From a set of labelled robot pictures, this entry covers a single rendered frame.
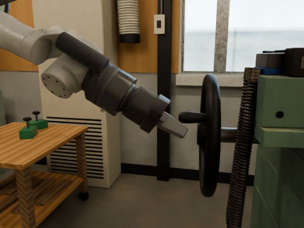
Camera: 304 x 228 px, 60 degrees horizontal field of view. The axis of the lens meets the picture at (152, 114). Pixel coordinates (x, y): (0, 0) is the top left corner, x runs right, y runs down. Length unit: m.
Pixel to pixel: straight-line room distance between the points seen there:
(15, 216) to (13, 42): 1.16
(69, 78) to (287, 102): 0.39
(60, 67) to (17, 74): 2.10
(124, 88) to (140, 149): 1.75
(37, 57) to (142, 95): 0.23
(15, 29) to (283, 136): 0.54
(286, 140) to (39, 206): 1.39
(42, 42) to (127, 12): 1.38
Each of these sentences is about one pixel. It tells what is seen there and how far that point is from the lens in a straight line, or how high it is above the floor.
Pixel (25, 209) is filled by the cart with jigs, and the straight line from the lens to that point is 1.43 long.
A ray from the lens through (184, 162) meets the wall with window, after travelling 2.19.
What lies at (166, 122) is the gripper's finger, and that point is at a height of 0.87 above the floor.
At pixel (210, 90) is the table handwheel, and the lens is 0.54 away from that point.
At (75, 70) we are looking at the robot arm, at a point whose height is 0.97.
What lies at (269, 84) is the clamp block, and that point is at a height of 0.95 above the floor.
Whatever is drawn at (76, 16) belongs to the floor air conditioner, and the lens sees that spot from 1.95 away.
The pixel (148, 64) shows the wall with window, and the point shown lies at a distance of 2.05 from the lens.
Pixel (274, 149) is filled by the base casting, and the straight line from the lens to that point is 0.75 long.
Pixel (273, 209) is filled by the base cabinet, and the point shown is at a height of 0.61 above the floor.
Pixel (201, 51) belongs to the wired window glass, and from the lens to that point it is 2.08.
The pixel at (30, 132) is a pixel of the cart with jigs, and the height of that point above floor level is 0.57.
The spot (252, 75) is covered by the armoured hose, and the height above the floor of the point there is 0.96.
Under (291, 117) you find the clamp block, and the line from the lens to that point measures 0.52.
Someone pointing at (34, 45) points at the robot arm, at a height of 1.01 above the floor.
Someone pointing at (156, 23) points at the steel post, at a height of 1.21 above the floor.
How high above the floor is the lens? 1.00
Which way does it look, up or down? 13 degrees down
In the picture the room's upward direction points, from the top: straight up
